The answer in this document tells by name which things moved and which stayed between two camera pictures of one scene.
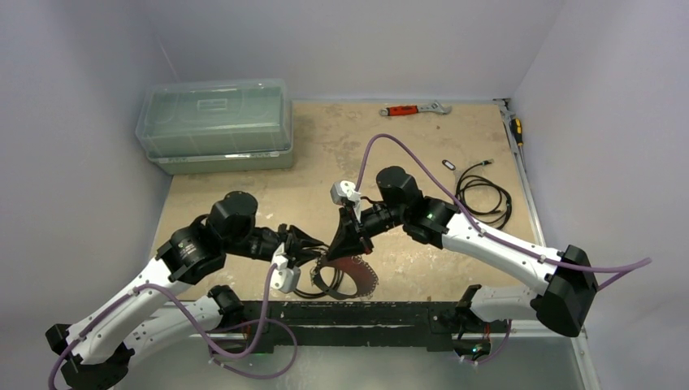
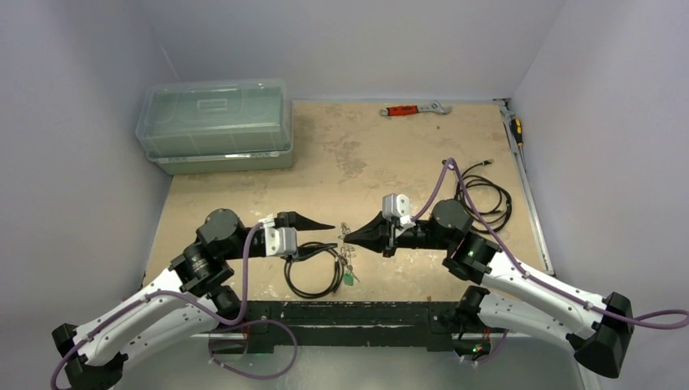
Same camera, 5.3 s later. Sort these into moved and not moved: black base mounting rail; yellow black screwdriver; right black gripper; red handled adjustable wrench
Moved: right black gripper
Not moved: black base mounting rail; red handled adjustable wrench; yellow black screwdriver
